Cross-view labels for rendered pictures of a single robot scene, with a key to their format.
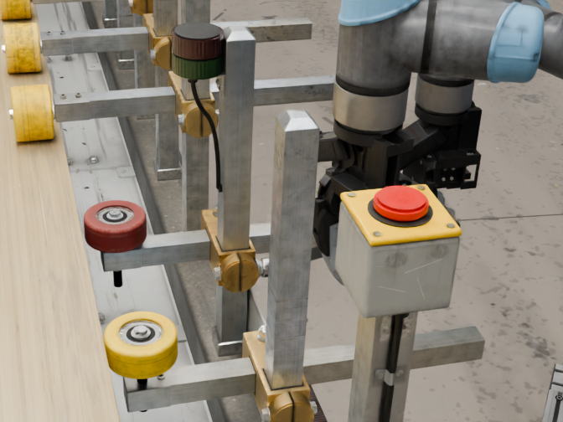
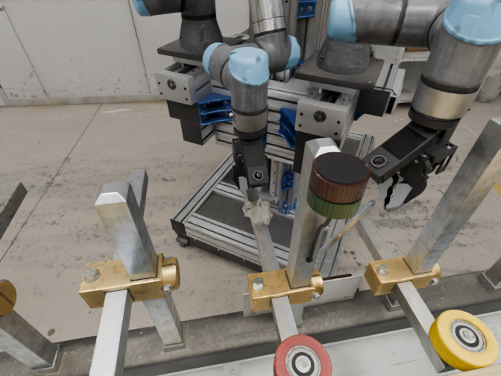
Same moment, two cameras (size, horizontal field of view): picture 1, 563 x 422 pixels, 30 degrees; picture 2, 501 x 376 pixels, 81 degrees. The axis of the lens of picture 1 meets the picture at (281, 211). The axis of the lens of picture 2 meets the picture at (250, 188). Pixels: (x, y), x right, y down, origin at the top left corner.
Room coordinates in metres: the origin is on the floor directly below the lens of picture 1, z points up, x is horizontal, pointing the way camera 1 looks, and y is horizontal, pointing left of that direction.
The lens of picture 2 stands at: (1.19, 0.36, 1.36)
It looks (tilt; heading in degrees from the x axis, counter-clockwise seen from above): 42 degrees down; 277
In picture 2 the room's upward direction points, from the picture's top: straight up
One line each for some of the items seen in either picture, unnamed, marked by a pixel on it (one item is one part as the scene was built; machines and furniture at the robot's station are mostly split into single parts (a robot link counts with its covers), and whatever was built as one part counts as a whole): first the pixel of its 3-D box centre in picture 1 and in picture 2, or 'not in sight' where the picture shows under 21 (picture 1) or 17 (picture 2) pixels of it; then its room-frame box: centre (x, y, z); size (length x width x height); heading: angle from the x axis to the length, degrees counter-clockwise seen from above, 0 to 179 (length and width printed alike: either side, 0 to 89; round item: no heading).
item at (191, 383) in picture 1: (309, 367); (382, 257); (0.95, -0.04, 0.82); 0.43 x 0.03 x 0.04; 107
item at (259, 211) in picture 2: not in sight; (257, 209); (1.23, -0.10, 0.87); 0.09 x 0.07 x 0.02; 107
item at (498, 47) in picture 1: (481, 34); (437, 22); (0.96, -0.19, 1.24); 0.11 x 0.11 x 0.08; 82
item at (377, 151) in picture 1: (368, 174); (423, 142); (0.95, -0.09, 1.08); 0.09 x 0.08 x 0.12; 37
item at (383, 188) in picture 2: not in sight; (393, 185); (0.97, -0.10, 0.98); 0.06 x 0.03 x 0.09; 37
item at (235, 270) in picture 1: (226, 249); (285, 289); (1.16, 0.07, 0.85); 0.13 x 0.06 x 0.05; 17
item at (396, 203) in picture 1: (400, 207); not in sight; (0.65, -0.09, 1.22); 0.04 x 0.04 x 0.02
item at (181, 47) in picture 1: (198, 40); (338, 176); (1.13, 0.11, 1.16); 0.06 x 0.06 x 0.02
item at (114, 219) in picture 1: (116, 249); (299, 375); (1.13, 0.21, 0.85); 0.08 x 0.08 x 0.11
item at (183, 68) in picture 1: (197, 60); (334, 192); (1.13, 0.11, 1.13); 0.06 x 0.06 x 0.02
